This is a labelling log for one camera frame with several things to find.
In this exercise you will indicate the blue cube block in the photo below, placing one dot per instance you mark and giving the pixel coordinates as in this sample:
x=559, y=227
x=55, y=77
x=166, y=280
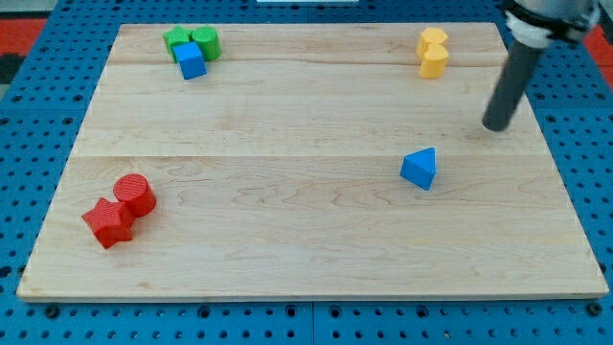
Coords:
x=190, y=59

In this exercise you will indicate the light wooden board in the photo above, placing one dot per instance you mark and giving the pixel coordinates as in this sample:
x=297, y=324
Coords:
x=277, y=177

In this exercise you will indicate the blue triangle block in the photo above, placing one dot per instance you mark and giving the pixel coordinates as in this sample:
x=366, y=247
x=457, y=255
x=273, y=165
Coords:
x=420, y=168

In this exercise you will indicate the yellow pentagon block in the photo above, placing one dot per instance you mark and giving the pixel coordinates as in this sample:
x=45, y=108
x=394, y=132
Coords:
x=429, y=36

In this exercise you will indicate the red star block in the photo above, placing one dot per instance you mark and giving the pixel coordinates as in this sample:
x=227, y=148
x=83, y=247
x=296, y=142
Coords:
x=110, y=222

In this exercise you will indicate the green star block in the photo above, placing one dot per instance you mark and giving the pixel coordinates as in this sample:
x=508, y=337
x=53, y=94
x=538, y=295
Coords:
x=178, y=35

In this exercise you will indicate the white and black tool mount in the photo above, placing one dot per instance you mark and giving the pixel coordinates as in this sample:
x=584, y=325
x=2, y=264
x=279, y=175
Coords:
x=537, y=23

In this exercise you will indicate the yellow heart block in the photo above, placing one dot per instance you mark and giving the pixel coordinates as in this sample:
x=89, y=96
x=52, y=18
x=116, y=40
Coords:
x=433, y=62

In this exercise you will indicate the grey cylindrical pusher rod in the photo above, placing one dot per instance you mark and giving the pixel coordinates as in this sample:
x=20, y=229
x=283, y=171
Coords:
x=517, y=72

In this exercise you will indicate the green cylinder block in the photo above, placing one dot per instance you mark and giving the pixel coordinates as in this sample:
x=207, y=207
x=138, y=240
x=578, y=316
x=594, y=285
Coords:
x=207, y=40

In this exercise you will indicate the red cylinder block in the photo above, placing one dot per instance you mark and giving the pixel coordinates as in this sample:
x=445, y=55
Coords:
x=134, y=190

